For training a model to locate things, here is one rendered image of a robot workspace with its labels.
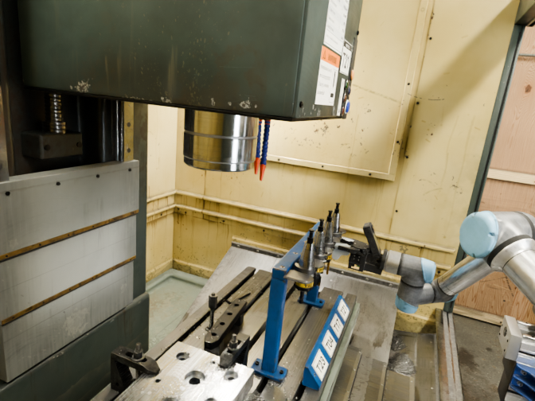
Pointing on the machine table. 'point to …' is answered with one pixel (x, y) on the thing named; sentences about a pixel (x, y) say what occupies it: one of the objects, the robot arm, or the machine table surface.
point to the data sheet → (336, 25)
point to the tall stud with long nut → (212, 308)
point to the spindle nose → (219, 141)
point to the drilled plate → (236, 392)
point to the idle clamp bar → (214, 345)
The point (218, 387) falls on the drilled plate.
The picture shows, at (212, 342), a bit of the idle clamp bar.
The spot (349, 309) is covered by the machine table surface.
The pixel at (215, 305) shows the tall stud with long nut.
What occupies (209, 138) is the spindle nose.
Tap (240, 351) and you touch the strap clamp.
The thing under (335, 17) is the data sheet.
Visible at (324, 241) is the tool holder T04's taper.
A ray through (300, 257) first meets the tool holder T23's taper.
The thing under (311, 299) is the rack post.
